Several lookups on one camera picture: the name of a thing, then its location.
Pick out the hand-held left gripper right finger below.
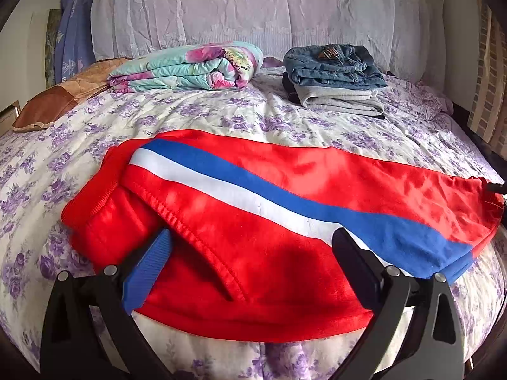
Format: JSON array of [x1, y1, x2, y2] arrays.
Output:
[[332, 227, 466, 380]]

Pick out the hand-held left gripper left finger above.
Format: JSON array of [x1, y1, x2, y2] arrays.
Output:
[[40, 227, 175, 380]]

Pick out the red pants with striped side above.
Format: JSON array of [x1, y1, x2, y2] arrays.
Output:
[[61, 129, 506, 343]]

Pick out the folded grey pants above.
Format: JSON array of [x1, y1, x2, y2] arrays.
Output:
[[297, 86, 385, 118]]

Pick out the beige checked curtain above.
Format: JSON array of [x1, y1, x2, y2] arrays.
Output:
[[467, 3, 507, 148]]

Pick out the purple floral bed sheet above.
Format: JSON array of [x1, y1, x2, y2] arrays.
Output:
[[0, 63, 507, 380]]

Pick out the brown pillow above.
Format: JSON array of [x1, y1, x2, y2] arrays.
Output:
[[12, 57, 132, 134]]

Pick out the folded blue jeans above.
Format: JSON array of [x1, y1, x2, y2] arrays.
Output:
[[283, 44, 388, 88]]

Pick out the wooden nightstand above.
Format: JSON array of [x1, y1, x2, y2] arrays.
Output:
[[0, 100, 22, 136]]

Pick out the folded floral blanket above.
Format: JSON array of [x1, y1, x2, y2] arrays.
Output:
[[108, 41, 264, 94]]

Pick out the green patterned cloth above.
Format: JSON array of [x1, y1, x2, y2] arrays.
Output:
[[44, 9, 64, 82]]

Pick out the blue patterned cloth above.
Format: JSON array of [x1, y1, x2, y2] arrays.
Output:
[[53, 0, 100, 84]]

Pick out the white lace cover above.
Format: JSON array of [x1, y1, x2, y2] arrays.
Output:
[[90, 0, 446, 85]]

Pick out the dark bed frame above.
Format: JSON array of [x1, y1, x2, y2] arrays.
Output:
[[451, 102, 507, 191]]

